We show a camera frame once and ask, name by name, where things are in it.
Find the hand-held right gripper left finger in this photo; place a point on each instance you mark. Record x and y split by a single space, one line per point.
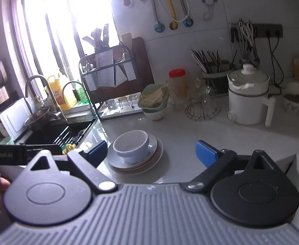
97 153

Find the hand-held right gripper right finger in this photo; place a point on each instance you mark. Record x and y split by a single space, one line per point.
205 153

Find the white ceramic bowl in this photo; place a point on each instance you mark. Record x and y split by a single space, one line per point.
129 143

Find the large white plate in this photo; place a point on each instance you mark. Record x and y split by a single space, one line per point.
139 172

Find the gold rimmed white plate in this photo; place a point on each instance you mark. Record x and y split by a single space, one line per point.
152 145

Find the yellow cloth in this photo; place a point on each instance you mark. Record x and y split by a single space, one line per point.
71 148

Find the sink drain rack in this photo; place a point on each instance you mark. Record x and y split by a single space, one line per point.
69 136

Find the white countertop appliance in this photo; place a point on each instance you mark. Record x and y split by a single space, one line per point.
14 118

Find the black sink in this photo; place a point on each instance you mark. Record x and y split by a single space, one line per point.
44 136

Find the steel pot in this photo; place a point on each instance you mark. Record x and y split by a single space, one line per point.
39 118

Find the drinking glass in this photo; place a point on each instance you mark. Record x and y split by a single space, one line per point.
134 100
123 103
111 106

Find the green bottle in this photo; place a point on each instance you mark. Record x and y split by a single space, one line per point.
81 95

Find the upturned glass cups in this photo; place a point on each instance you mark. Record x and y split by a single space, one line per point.
201 91

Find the white electric cooking pot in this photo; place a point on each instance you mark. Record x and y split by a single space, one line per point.
246 102

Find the white bowl under colander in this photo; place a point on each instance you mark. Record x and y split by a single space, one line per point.
153 113

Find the yellow oil bottle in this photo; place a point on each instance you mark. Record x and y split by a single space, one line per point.
65 94

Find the red lidded glass jar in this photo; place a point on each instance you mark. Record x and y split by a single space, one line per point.
177 91

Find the black metal knife rack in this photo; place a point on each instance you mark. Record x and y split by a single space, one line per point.
88 81

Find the green white chopstick holder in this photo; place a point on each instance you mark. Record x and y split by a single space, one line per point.
215 81

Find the short steel faucet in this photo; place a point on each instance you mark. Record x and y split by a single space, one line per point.
71 83

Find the green colander with noodles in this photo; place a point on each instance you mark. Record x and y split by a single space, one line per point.
153 95

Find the tall steel faucet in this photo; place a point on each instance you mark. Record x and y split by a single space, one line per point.
32 79

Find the steel cleaver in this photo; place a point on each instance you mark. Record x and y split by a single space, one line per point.
104 69

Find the floral print bowl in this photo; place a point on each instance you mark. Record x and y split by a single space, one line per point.
293 104

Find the dark wooden cutting board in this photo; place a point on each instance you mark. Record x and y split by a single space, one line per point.
145 63

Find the plain white bowl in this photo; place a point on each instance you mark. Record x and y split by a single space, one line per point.
295 86

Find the hanging utensils and scissors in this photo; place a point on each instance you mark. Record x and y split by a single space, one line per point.
238 38

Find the window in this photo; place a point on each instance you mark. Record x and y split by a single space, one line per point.
70 17

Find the round dark wall fixture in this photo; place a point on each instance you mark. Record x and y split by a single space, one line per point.
0 70

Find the grey wall power strip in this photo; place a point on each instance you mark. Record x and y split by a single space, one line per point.
267 30

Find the round wall cap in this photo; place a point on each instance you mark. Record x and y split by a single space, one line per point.
127 2

